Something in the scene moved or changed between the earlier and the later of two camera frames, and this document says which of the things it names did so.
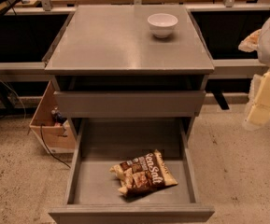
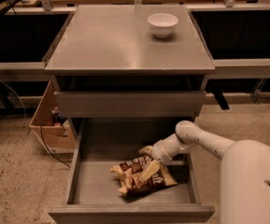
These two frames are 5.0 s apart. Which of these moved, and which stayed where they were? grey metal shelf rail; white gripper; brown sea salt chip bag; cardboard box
Moved: white gripper
Stayed: brown sea salt chip bag; cardboard box; grey metal shelf rail
